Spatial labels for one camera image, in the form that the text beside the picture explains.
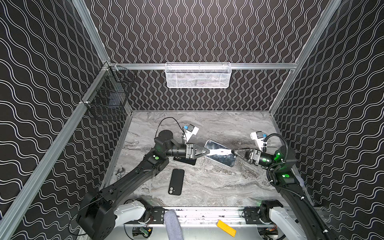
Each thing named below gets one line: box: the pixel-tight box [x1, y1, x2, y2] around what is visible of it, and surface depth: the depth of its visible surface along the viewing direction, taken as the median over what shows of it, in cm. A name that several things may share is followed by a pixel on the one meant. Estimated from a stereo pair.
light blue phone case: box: [204, 140, 238, 167], surface depth 65 cm
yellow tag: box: [216, 219, 237, 238], surface depth 72 cm
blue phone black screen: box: [204, 140, 237, 167], surface depth 65 cm
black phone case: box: [168, 168, 185, 196], surface depth 87 cm
